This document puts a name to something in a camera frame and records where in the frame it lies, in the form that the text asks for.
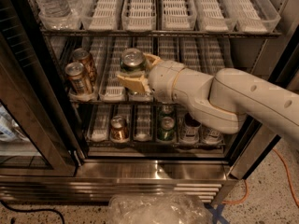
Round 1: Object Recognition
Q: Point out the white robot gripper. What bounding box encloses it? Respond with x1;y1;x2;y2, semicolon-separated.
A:
117;53;185;103

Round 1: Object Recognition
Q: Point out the middle wire shelf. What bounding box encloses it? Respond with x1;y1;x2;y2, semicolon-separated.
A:
70;100;178;105

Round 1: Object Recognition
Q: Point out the clear water bottle top shelf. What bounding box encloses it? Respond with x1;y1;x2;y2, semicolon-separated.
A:
36;0;71;18

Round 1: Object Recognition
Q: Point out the green soda can shelf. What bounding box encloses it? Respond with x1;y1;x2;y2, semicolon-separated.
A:
120;48;147;75

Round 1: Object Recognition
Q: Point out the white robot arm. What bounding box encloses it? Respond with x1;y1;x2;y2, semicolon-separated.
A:
117;49;299;147

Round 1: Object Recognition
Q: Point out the copper can bottom shelf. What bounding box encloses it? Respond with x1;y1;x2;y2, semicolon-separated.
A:
110;116;129;142

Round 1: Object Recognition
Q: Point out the rear gold can middle shelf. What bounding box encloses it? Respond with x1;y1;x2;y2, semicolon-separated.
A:
72;48;97;85

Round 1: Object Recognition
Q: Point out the stainless steel fridge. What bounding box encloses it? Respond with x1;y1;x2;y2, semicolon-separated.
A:
0;0;299;204

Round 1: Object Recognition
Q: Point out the rear green can bottom shelf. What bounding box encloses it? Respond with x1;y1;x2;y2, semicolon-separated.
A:
159;105;175;118

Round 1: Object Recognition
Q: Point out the right dark bottle white cap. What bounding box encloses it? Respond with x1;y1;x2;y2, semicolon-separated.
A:
202;126;222;145

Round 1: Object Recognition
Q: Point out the clear plastic wrap bundle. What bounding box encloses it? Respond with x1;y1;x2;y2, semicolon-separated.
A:
108;193;212;224

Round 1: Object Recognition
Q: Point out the top wire shelf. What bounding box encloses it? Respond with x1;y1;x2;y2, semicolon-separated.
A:
41;29;282;39

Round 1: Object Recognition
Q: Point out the gold can shelf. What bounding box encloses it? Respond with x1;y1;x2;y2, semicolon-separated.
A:
64;62;93;94
72;48;97;85

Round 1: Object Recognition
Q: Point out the bottom wire shelf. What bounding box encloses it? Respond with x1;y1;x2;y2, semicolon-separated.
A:
87;140;225;148

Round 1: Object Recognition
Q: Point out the left dark bottle white cap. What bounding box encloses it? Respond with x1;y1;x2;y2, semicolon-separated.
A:
180;113;201;143

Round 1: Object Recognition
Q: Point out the front green can bottom shelf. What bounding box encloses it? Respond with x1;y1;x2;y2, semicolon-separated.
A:
157;116;176;142

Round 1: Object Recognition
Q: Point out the black cable on floor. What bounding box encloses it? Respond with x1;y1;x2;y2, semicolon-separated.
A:
0;200;65;224

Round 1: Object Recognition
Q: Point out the dark bottle white cap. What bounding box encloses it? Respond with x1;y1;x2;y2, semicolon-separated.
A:
180;113;201;143
202;126;222;145

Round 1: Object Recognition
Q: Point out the orange cable on floor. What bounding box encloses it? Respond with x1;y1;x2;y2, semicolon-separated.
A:
221;148;299;209

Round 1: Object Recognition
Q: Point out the glass fridge door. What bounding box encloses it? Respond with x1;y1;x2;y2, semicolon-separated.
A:
0;0;82;176

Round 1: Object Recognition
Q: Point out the blue tape cross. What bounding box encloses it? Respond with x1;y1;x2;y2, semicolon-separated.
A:
205;203;230;224

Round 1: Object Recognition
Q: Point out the front gold can middle shelf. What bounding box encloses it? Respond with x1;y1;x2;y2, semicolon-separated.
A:
64;62;93;94

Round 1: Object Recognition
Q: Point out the wire shelf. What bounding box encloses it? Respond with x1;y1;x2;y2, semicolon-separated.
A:
70;100;178;105
41;29;282;39
87;140;225;148

